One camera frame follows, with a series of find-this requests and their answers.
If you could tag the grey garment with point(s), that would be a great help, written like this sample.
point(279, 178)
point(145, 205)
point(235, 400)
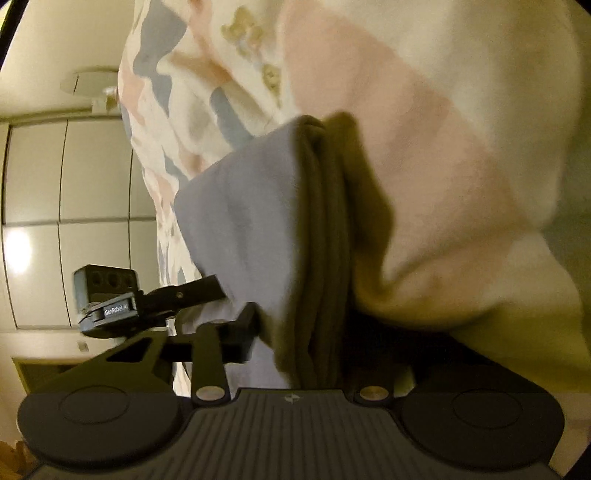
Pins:
point(258, 207)

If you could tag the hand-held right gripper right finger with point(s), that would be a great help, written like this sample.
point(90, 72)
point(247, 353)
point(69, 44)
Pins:
point(374, 385)

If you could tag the white panelled wardrobe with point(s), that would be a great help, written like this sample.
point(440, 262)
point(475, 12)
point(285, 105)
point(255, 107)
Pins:
point(69, 184)

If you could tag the pink and blue checked blanket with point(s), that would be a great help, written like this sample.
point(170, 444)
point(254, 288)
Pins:
point(461, 138)

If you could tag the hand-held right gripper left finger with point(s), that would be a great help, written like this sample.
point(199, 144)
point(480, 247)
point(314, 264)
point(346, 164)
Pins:
point(244, 332)

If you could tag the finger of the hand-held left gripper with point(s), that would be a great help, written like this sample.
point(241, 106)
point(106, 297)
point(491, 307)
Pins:
point(184, 290)

